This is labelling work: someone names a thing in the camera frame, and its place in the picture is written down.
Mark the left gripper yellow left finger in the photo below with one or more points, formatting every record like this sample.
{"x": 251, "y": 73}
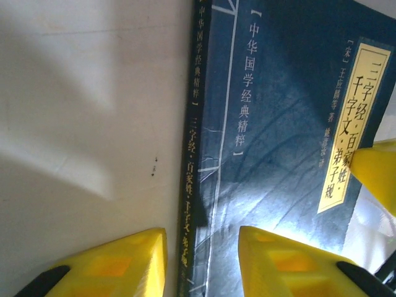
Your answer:
{"x": 117, "y": 269}

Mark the dark blue Chinese classics book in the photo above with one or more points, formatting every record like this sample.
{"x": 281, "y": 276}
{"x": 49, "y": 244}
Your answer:
{"x": 278, "y": 123}

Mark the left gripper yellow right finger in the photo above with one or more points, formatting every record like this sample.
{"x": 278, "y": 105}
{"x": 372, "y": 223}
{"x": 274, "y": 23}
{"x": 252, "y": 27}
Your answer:
{"x": 287, "y": 272}

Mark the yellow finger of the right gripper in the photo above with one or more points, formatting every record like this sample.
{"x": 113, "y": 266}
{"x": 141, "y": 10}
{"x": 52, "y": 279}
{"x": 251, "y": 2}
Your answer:
{"x": 379, "y": 170}

